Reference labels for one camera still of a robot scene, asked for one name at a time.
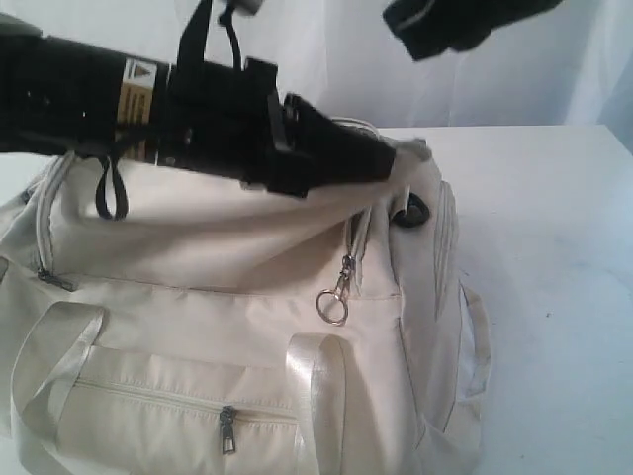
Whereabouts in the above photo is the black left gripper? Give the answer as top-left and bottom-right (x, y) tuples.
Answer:
(39, 38), (287, 191)

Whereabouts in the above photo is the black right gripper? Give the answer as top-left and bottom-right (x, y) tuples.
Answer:
(383, 0), (560, 61)

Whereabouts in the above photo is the metal key ring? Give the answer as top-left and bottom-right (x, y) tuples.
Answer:
(316, 289), (349, 328)

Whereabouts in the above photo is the cream fabric duffel bag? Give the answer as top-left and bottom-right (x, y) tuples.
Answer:
(1, 139), (491, 474)

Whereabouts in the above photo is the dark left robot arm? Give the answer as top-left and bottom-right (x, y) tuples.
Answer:
(1, 1), (396, 197)

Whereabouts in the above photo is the white backdrop curtain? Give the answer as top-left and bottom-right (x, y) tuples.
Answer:
(0, 0), (633, 135)

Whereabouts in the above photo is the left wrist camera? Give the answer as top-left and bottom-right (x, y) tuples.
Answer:
(218, 0), (264, 22)

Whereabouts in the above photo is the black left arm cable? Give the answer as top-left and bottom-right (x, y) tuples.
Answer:
(93, 147), (131, 221)

